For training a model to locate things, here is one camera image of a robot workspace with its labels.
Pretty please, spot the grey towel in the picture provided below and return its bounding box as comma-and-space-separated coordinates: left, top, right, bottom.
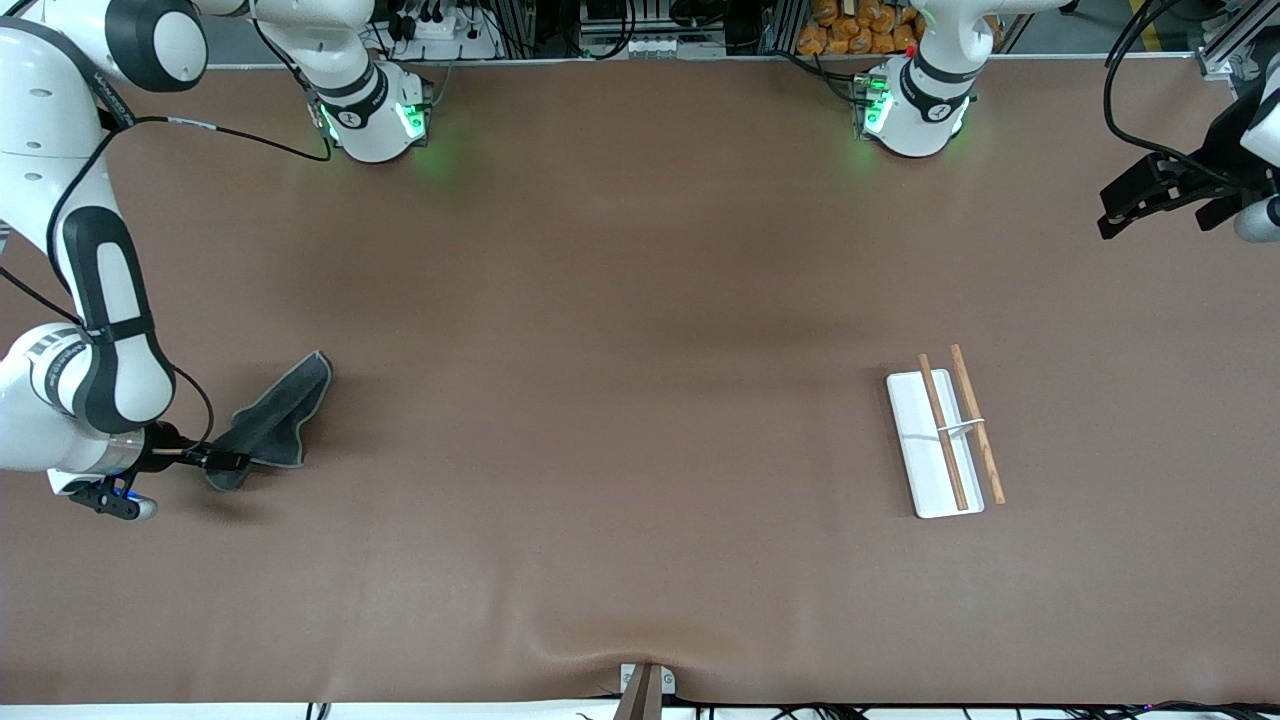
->
205, 350, 333, 492

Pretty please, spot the white rack with wooden bars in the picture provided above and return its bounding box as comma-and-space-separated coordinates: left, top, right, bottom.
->
886, 344, 1007, 520

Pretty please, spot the orange objects pile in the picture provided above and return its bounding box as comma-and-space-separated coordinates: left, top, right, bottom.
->
797, 0, 926, 57

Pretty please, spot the brown table cover mat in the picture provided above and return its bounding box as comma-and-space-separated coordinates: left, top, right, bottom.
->
0, 55, 1280, 706

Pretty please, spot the white power strip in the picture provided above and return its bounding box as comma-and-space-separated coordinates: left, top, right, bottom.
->
385, 0, 504, 63

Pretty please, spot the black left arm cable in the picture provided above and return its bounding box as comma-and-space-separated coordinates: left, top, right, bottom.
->
1103, 0, 1226, 191

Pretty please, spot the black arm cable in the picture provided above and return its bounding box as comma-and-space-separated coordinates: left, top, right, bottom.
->
0, 18, 334, 446
1103, 0, 1226, 191

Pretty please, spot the aluminium frame profile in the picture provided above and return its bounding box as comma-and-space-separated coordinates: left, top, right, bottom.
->
1195, 0, 1280, 81

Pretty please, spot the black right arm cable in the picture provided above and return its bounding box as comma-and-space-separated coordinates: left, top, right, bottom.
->
0, 18, 334, 446

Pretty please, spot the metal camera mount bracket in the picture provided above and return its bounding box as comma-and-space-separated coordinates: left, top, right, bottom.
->
612, 662, 678, 720

